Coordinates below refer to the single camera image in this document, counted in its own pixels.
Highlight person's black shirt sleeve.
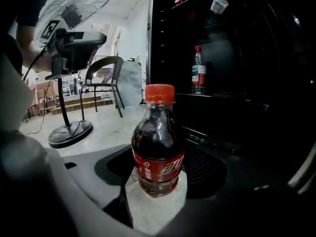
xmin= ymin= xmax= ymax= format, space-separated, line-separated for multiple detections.
xmin=0 ymin=0 xmax=58 ymax=28

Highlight grey leaning board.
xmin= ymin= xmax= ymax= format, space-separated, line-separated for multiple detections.
xmin=115 ymin=60 xmax=143 ymax=108

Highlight black fan power cable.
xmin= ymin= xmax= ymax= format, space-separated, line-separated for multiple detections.
xmin=24 ymin=79 xmax=60 ymax=135

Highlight black fridge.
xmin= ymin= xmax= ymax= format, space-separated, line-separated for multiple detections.
xmin=145 ymin=0 xmax=316 ymax=195

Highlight wooden steps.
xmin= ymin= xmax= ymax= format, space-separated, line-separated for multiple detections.
xmin=46 ymin=95 xmax=114 ymax=116

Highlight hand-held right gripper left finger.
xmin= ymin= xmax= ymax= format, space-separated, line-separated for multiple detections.
xmin=46 ymin=144 xmax=136 ymax=229

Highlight pale tiled floor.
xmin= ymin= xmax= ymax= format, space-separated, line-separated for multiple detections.
xmin=19 ymin=104 xmax=188 ymax=236

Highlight white cap water bottle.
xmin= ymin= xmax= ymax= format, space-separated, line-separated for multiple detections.
xmin=210 ymin=0 xmax=231 ymax=15

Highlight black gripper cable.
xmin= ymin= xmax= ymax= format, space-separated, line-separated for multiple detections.
xmin=22 ymin=45 xmax=48 ymax=81

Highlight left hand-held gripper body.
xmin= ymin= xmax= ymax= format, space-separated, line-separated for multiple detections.
xmin=39 ymin=20 xmax=108 ymax=81

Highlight dark wicker chair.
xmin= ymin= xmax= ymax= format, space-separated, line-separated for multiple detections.
xmin=79 ymin=55 xmax=125 ymax=121

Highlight black standing fan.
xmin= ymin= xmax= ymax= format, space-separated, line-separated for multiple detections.
xmin=34 ymin=0 xmax=113 ymax=149

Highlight wooden cabinet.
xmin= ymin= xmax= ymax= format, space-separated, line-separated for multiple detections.
xmin=35 ymin=79 xmax=59 ymax=102

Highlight person's left forearm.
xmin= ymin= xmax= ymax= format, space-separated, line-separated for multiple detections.
xmin=16 ymin=25 xmax=54 ymax=73

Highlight red cap water bottle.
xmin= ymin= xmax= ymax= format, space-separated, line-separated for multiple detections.
xmin=191 ymin=45 xmax=207 ymax=95

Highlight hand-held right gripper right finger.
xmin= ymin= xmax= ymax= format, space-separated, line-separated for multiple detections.
xmin=158 ymin=143 xmax=316 ymax=237

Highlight red label soda bottle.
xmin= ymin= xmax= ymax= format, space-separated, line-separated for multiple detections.
xmin=131 ymin=83 xmax=186 ymax=198

